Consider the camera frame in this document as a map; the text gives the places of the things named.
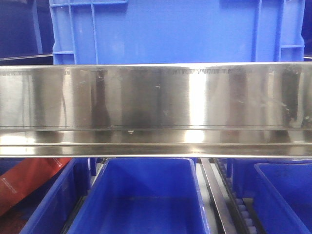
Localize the blue bin left lower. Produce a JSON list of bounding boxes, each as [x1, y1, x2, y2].
[[0, 158, 91, 234]]

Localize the large blue crate upper shelf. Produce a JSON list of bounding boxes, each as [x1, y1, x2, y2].
[[49, 0, 305, 64]]

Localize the blue bin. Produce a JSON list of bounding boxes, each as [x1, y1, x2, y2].
[[0, 158, 91, 234], [228, 159, 312, 234], [68, 157, 210, 234]]

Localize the blue bin centre lower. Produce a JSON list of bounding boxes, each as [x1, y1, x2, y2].
[[68, 157, 210, 234]]

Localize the stainless steel shelf rail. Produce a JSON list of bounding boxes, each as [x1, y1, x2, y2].
[[0, 62, 312, 158]]

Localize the red package in bin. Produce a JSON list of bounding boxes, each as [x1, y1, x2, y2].
[[0, 157, 71, 215]]

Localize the blue bin right lower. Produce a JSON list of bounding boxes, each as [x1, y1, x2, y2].
[[228, 159, 312, 234]]

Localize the dark blue crate upper left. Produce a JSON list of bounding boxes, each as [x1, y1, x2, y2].
[[0, 0, 54, 59]]

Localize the roller track white wheels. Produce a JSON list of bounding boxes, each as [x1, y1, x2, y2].
[[213, 158, 266, 234]]

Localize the metal divider guide rail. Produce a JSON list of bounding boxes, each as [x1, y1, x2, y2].
[[200, 157, 238, 234]]

